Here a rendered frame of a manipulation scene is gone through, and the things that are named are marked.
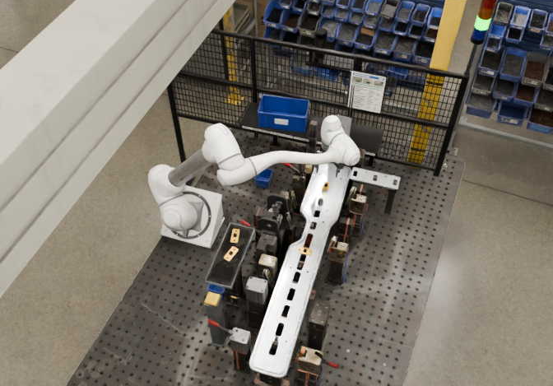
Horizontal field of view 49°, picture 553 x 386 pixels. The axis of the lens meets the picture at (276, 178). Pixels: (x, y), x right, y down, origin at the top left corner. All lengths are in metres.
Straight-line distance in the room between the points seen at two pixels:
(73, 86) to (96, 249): 4.14
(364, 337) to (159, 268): 1.25
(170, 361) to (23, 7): 4.84
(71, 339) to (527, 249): 3.30
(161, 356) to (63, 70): 2.89
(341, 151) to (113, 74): 2.51
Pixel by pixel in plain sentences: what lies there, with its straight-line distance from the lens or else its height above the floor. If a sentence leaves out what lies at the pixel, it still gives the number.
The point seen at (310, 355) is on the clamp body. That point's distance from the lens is 2.93.
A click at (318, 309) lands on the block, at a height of 1.03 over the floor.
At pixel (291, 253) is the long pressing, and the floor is 1.00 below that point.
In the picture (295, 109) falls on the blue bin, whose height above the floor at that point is 1.07.
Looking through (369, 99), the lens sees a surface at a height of 1.25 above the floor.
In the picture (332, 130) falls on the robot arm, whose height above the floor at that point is 1.52.
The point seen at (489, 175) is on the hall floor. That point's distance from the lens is 5.20.
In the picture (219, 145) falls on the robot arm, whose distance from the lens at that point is 3.00.
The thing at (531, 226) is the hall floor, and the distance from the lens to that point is 4.98.
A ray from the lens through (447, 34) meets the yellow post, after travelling 3.43.
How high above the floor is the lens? 3.74
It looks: 50 degrees down
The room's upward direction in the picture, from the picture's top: straight up
